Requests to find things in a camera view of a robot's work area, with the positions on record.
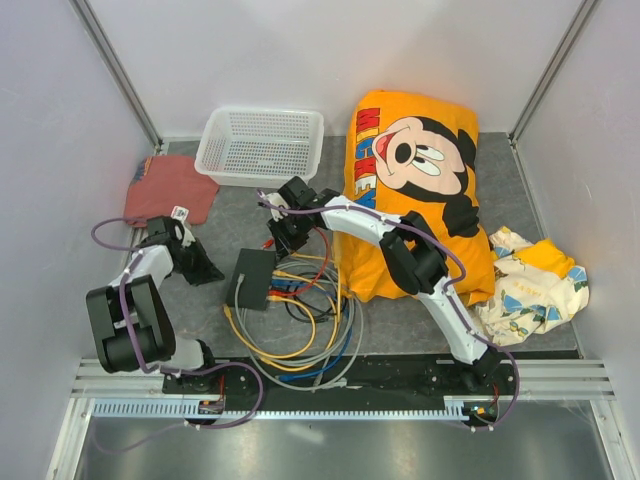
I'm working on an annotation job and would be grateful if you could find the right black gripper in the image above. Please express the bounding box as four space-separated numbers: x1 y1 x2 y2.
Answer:
266 211 309 262

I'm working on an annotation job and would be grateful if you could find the black network switch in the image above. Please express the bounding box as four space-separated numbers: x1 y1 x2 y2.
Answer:
226 248 277 311

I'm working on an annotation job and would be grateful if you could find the grey ethernet cable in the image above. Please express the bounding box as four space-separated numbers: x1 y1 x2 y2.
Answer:
233 254 365 392

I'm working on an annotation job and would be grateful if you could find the white plastic basket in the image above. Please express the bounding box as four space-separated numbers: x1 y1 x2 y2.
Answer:
194 107 325 188

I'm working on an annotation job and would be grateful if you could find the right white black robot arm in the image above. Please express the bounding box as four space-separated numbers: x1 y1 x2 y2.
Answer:
258 177 500 394

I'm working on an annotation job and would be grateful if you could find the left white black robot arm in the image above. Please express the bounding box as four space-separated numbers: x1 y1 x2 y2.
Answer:
86 214 225 393

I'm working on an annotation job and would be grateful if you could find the folded red shirt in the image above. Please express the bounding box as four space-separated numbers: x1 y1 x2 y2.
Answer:
123 154 220 226

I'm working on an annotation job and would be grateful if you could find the orange Mickey Mouse shirt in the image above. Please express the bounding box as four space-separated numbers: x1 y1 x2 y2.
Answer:
343 90 495 306

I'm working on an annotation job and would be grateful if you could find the cream patterned cloth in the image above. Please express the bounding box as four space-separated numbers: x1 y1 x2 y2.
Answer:
473 226 590 347

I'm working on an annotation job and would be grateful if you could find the blue ethernet cable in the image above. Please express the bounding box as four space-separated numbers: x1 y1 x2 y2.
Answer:
269 277 354 382

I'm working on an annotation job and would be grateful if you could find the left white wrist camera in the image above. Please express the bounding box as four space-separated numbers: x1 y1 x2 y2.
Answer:
170 205 195 247

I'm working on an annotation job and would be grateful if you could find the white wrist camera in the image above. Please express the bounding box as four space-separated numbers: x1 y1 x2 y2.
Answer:
170 205 195 247
259 192 290 221

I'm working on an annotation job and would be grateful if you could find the yellow ethernet cable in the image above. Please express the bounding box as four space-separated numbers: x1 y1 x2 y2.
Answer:
222 254 357 372

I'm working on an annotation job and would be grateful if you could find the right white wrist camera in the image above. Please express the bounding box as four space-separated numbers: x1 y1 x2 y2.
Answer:
259 192 290 221

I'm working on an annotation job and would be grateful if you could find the black cable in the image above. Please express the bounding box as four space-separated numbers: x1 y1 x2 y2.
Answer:
284 289 341 322

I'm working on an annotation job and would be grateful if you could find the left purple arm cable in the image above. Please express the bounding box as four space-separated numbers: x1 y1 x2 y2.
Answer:
89 217 263 454

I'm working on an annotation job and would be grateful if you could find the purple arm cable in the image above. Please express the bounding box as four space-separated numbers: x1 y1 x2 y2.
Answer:
89 217 263 454
255 188 525 432

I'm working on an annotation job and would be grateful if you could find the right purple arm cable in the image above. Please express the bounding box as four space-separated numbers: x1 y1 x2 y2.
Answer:
255 188 525 432

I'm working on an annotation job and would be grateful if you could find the grey slotted cable duct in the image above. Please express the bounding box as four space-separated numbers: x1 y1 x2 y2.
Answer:
93 398 469 421

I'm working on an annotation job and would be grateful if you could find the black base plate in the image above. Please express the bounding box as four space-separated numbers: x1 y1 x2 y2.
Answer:
162 354 518 403

